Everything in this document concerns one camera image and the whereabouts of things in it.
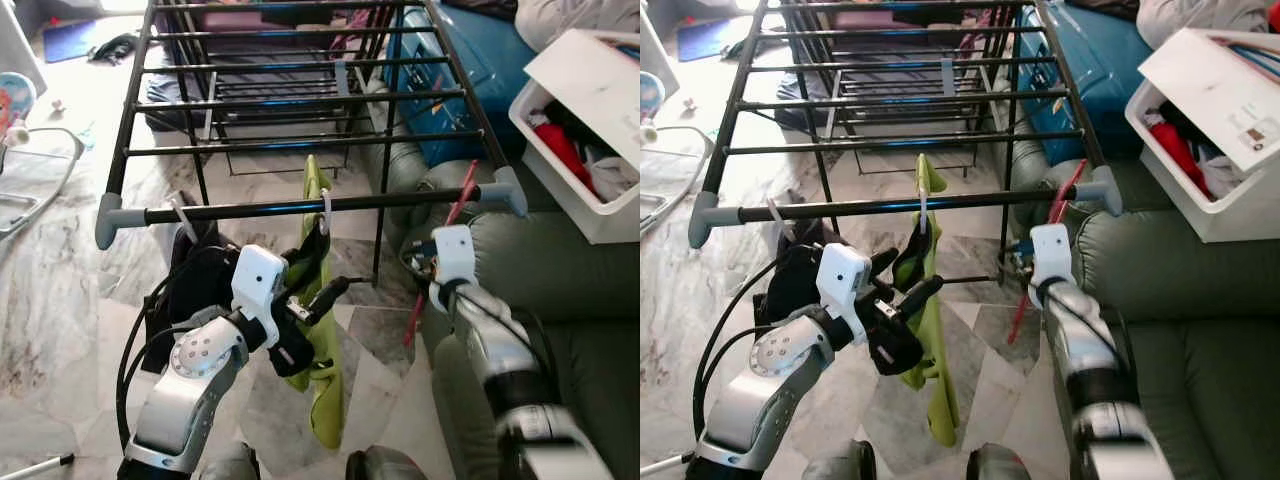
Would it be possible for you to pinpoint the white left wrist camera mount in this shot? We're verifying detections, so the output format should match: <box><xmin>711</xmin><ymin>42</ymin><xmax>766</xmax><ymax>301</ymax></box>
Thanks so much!
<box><xmin>815</xmin><ymin>243</ymin><xmax>873</xmax><ymax>346</ymax></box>
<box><xmin>230</xmin><ymin>243</ymin><xmax>290</xmax><ymax>346</ymax></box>

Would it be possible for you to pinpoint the black and white garment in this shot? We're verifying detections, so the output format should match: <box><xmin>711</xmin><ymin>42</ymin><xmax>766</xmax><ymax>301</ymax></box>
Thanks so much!
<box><xmin>143</xmin><ymin>190</ymin><xmax>246</xmax><ymax>376</ymax></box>
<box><xmin>752</xmin><ymin>190</ymin><xmax>831</xmax><ymax>326</ymax></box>

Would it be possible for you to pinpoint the robot right leg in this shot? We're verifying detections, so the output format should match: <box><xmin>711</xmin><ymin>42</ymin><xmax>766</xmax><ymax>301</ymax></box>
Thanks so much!
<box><xmin>965</xmin><ymin>443</ymin><xmax>1031</xmax><ymax>480</ymax></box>
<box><xmin>345</xmin><ymin>446</ymin><xmax>433</xmax><ymax>480</ymax></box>

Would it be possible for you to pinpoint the beige garment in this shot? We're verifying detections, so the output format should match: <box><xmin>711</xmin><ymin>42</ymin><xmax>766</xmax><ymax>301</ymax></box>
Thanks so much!
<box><xmin>515</xmin><ymin>0</ymin><xmax>641</xmax><ymax>53</ymax></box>
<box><xmin>1137</xmin><ymin>0</ymin><xmax>1271</xmax><ymax>49</ymax></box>

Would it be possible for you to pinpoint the green leather sofa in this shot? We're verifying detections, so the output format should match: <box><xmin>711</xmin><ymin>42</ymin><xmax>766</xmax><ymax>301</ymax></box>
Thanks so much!
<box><xmin>1000</xmin><ymin>100</ymin><xmax>1280</xmax><ymax>480</ymax></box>
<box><xmin>360</xmin><ymin>75</ymin><xmax>641</xmax><ymax>480</ymax></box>

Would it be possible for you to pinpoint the robot leg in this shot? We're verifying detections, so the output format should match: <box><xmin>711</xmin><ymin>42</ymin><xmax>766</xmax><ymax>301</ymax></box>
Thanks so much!
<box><xmin>965</xmin><ymin>443</ymin><xmax>1031</xmax><ymax>480</ymax></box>
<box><xmin>800</xmin><ymin>440</ymin><xmax>879</xmax><ymax>480</ymax></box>
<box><xmin>198</xmin><ymin>442</ymin><xmax>263</xmax><ymax>480</ymax></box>
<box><xmin>345</xmin><ymin>446</ymin><xmax>433</xmax><ymax>480</ymax></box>

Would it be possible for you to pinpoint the red plastic hanger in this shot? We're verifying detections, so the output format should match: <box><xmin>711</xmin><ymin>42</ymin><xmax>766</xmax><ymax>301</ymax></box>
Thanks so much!
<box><xmin>403</xmin><ymin>160</ymin><xmax>481</xmax><ymax>349</ymax></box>
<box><xmin>1008</xmin><ymin>158</ymin><xmax>1088</xmax><ymax>346</ymax></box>

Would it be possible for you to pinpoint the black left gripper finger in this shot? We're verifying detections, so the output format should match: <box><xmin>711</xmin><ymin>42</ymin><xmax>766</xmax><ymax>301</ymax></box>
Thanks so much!
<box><xmin>868</xmin><ymin>246</ymin><xmax>901</xmax><ymax>291</ymax></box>
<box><xmin>300</xmin><ymin>275</ymin><xmax>353</xmax><ymax>327</ymax></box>
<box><xmin>283</xmin><ymin>248</ymin><xmax>313</xmax><ymax>296</ymax></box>
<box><xmin>893</xmin><ymin>274</ymin><xmax>946</xmax><ymax>323</ymax></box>

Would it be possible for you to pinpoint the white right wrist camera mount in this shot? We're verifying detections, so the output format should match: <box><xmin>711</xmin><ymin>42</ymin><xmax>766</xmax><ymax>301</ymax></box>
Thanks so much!
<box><xmin>432</xmin><ymin>225</ymin><xmax>478</xmax><ymax>288</ymax></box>
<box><xmin>1030</xmin><ymin>224</ymin><xmax>1076</xmax><ymax>286</ymax></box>

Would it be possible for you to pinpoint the robot left leg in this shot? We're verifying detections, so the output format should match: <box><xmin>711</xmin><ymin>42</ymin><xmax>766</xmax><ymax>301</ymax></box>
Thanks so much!
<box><xmin>800</xmin><ymin>440</ymin><xmax>879</xmax><ymax>480</ymax></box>
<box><xmin>198</xmin><ymin>442</ymin><xmax>263</xmax><ymax>480</ymax></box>

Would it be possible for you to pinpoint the green garment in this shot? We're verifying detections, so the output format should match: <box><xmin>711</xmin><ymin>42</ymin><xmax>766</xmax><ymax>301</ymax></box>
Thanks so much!
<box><xmin>893</xmin><ymin>152</ymin><xmax>963</xmax><ymax>448</ymax></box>
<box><xmin>283</xmin><ymin>153</ymin><xmax>348</xmax><ymax>451</ymax></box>

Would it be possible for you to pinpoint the red garment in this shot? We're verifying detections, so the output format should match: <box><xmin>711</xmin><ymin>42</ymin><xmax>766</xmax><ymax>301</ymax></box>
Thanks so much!
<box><xmin>1145</xmin><ymin>108</ymin><xmax>1213</xmax><ymax>198</ymax></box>
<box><xmin>528</xmin><ymin>108</ymin><xmax>598</xmax><ymax>198</ymax></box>

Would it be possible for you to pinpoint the colourful baby bouncer seat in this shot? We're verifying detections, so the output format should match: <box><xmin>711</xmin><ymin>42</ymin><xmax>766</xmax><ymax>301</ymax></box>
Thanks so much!
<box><xmin>0</xmin><ymin>70</ymin><xmax>86</xmax><ymax>241</ymax></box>
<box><xmin>640</xmin><ymin>70</ymin><xmax>716</xmax><ymax>236</ymax></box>

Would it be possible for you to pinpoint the blue suitcase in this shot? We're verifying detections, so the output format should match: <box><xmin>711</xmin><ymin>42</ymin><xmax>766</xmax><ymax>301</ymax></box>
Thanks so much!
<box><xmin>1010</xmin><ymin>0</ymin><xmax>1156</xmax><ymax>166</ymax></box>
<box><xmin>383</xmin><ymin>0</ymin><xmax>549</xmax><ymax>169</ymax></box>

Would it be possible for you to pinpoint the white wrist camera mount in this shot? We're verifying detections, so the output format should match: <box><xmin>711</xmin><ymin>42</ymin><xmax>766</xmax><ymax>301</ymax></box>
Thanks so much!
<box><xmin>815</xmin><ymin>243</ymin><xmax>873</xmax><ymax>346</ymax></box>
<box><xmin>432</xmin><ymin>225</ymin><xmax>478</xmax><ymax>288</ymax></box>
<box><xmin>230</xmin><ymin>243</ymin><xmax>290</xmax><ymax>346</ymax></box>
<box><xmin>1030</xmin><ymin>224</ymin><xmax>1076</xmax><ymax>286</ymax></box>

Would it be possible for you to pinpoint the grey floor mattress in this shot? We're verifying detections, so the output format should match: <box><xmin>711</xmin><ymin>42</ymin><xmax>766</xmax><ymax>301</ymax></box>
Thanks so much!
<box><xmin>775</xmin><ymin>45</ymin><xmax>1011</xmax><ymax>136</ymax></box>
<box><xmin>145</xmin><ymin>40</ymin><xmax>401</xmax><ymax>136</ymax></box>

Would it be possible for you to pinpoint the white storage bin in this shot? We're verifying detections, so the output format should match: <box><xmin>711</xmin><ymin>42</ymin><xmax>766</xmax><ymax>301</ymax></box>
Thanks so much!
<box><xmin>1125</xmin><ymin>27</ymin><xmax>1280</xmax><ymax>244</ymax></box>
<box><xmin>508</xmin><ymin>28</ymin><xmax>641</xmax><ymax>246</ymax></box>

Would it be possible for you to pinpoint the black metal drying rack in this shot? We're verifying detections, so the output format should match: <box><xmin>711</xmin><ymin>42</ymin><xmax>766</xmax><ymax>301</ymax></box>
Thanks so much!
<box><xmin>95</xmin><ymin>0</ymin><xmax>529</xmax><ymax>293</ymax></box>
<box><xmin>688</xmin><ymin>0</ymin><xmax>1123</xmax><ymax>291</ymax></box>

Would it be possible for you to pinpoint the blue floor mat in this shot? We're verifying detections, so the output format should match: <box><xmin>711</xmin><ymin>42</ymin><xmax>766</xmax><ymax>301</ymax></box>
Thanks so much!
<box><xmin>42</xmin><ymin>20</ymin><xmax>101</xmax><ymax>63</ymax></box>
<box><xmin>677</xmin><ymin>18</ymin><xmax>736</xmax><ymax>63</ymax></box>

